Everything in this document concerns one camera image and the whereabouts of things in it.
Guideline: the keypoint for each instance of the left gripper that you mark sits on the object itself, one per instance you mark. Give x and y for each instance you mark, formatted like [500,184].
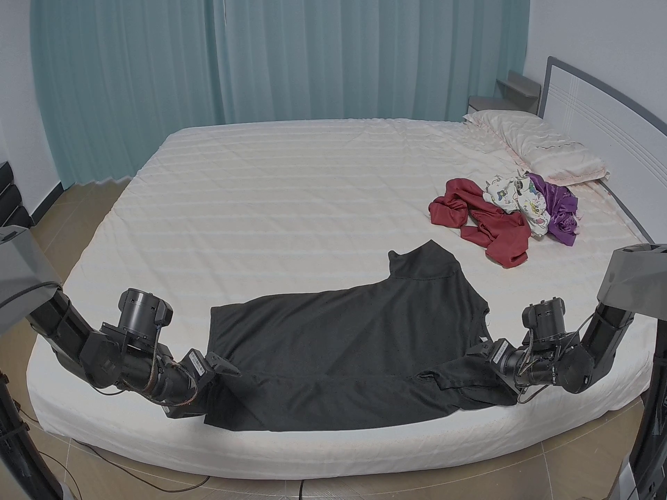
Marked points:
[195,365]

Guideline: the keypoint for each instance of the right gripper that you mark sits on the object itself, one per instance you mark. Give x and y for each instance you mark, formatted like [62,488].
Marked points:
[503,354]

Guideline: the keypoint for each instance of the black T-shirt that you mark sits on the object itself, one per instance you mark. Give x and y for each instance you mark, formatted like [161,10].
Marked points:
[338,352]

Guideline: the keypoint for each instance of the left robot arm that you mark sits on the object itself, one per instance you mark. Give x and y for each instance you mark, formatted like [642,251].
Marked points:
[104,354]

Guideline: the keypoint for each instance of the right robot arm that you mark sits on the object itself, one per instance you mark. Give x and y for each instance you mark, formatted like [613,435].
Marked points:
[625,274]

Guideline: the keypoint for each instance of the red garment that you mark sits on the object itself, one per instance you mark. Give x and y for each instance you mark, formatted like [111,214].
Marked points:
[505,237]

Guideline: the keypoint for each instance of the purple garment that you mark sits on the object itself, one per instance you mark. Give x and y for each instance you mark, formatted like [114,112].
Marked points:
[560,216]

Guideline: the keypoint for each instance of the white printed garment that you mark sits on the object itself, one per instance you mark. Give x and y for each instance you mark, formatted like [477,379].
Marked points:
[531,206]

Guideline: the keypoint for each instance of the cream pillow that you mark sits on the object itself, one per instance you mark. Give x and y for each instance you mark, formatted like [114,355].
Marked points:
[542,146]

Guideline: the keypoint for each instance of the black chest of drawers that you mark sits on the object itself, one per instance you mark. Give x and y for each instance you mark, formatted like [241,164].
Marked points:
[10,196]

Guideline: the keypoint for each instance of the grey bedside table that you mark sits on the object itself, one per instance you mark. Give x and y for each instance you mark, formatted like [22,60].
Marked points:
[492,103]

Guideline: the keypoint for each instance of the blue-green curtain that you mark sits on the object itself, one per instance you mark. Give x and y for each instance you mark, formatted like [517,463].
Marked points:
[130,71]
[365,45]

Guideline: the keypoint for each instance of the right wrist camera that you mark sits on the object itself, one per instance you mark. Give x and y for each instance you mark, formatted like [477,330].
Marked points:
[529,318]

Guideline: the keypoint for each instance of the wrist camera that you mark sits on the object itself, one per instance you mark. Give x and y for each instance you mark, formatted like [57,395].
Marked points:
[529,318]
[165,314]

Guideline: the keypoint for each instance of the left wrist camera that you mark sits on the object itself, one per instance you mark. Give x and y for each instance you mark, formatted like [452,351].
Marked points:
[165,314]

